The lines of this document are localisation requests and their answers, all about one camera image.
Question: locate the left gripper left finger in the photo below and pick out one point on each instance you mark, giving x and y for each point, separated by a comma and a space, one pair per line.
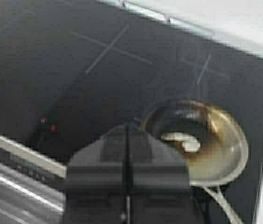
95, 183

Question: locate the stainless steel stove range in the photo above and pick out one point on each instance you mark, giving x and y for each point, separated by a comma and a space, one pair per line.
71, 70

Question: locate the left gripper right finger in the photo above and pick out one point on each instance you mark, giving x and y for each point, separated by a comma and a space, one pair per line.
159, 182

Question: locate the stainless steel frying pan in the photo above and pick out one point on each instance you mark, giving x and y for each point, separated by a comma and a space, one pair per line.
224, 150

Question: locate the raw shrimp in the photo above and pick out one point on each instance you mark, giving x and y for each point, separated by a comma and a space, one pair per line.
189, 143

